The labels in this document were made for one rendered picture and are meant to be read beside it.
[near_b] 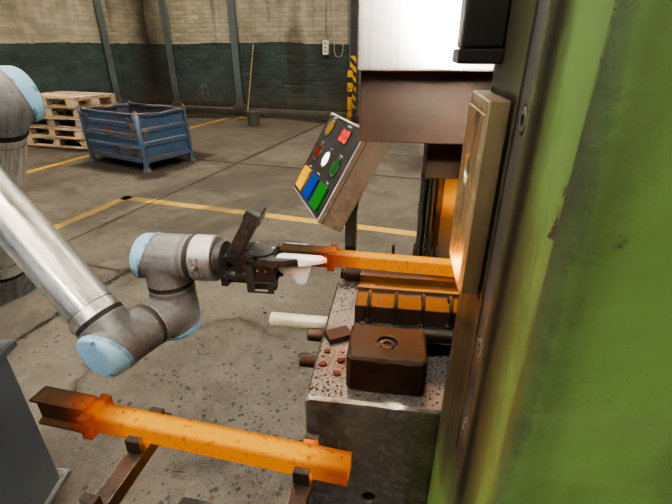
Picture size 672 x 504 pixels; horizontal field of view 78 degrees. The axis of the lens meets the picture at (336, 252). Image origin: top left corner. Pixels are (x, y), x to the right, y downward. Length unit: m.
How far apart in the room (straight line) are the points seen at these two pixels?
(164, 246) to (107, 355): 0.21
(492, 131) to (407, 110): 0.27
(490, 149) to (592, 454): 0.22
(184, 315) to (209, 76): 9.68
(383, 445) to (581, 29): 0.61
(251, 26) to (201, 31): 1.20
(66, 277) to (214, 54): 9.60
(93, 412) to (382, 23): 0.59
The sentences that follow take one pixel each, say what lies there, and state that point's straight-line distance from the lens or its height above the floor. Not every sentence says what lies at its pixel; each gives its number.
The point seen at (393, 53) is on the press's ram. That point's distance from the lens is 0.55.
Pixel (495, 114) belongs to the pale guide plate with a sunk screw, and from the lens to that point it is 0.35.
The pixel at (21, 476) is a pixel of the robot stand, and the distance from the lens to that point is 1.75.
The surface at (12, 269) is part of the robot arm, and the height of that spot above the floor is 0.84.
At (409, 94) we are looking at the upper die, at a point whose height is 1.33.
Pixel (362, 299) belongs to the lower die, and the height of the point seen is 0.99.
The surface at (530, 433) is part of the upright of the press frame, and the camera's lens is 0.31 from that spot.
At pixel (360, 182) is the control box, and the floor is 1.06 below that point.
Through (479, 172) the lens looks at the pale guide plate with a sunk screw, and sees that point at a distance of 0.36.
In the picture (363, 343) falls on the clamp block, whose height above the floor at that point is 0.98.
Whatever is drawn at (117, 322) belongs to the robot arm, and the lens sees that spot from 0.84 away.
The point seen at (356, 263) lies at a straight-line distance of 0.75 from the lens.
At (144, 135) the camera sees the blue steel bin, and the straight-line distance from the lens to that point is 5.72.
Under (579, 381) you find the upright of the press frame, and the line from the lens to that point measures 0.29.
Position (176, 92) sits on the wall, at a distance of 11.02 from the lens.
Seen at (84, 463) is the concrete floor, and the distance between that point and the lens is 1.98.
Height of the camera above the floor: 1.39
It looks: 26 degrees down
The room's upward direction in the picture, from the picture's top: straight up
